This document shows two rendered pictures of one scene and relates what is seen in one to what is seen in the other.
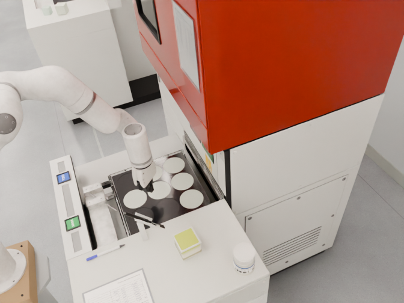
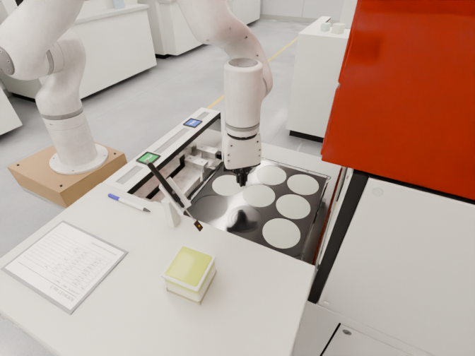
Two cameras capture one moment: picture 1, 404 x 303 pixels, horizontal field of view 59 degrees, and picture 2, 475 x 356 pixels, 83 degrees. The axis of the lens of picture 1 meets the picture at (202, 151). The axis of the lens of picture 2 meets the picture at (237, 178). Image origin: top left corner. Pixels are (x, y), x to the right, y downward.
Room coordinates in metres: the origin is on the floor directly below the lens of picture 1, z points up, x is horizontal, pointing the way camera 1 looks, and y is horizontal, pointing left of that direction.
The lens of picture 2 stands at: (0.54, -0.17, 1.47)
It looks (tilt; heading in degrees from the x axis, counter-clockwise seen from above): 40 degrees down; 45
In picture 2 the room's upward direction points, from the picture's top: straight up
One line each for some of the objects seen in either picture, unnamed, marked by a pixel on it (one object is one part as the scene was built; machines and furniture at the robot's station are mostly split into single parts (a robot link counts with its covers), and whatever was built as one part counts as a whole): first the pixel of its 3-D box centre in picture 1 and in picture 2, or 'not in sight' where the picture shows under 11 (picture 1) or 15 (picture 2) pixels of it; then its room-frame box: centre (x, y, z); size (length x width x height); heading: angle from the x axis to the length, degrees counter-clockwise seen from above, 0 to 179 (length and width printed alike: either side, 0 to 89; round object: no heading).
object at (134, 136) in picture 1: (136, 142); (243, 92); (0.96, 0.23, 1.23); 0.09 x 0.08 x 0.13; 18
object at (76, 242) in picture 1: (73, 210); (174, 156); (0.95, 0.57, 0.89); 0.55 x 0.09 x 0.14; 19
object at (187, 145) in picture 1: (202, 171); (329, 215); (1.09, 0.01, 0.89); 0.44 x 0.02 x 0.10; 19
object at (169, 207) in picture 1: (159, 190); (259, 195); (1.01, 0.20, 0.90); 0.34 x 0.34 x 0.01; 19
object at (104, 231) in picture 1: (101, 220); (184, 181); (0.90, 0.45, 0.87); 0.36 x 0.08 x 0.03; 19
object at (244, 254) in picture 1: (244, 259); not in sight; (0.58, -0.10, 1.01); 0.07 x 0.07 x 0.10
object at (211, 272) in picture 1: (167, 276); (152, 292); (0.61, 0.17, 0.89); 0.62 x 0.35 x 0.14; 109
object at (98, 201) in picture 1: (96, 202); (196, 162); (0.98, 0.47, 0.89); 0.08 x 0.03 x 0.03; 109
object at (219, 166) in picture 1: (187, 126); (355, 148); (1.26, 0.05, 1.02); 0.82 x 0.03 x 0.40; 19
